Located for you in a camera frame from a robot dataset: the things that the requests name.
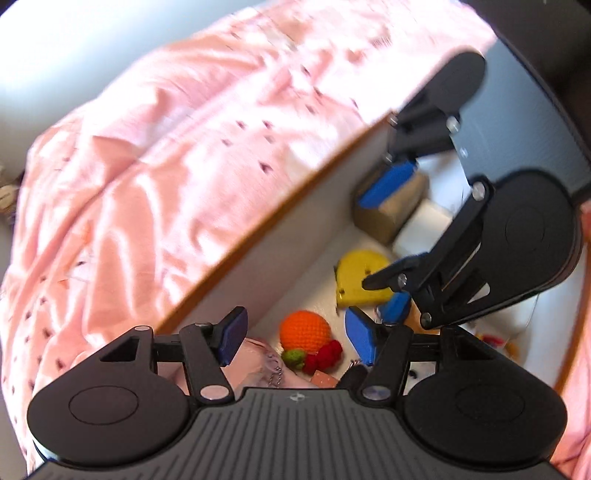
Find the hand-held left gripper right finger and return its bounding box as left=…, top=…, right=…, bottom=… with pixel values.
left=345, top=306, right=492, bottom=401

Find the orange crocheted fruit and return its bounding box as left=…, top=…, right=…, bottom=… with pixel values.
left=279, top=310, right=343, bottom=372

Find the yellow cheese-shaped toy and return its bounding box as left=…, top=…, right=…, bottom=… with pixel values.
left=335, top=249, right=394, bottom=308

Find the orange cardboard box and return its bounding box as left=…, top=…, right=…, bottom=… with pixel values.
left=154, top=111, right=591, bottom=402

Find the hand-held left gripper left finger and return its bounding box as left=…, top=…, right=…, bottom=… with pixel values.
left=99, top=307, right=249, bottom=401

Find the pink zip pouch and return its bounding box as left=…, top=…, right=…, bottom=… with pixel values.
left=226, top=337, right=315, bottom=402

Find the pink printed blanket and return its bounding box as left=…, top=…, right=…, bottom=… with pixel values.
left=0, top=0, right=591, bottom=480

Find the small brown cardboard box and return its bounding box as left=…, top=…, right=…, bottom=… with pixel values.
left=355, top=172, right=430, bottom=245

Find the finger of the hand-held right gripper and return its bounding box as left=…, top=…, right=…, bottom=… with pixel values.
left=359, top=90, right=460, bottom=208
left=362, top=178, right=532, bottom=328

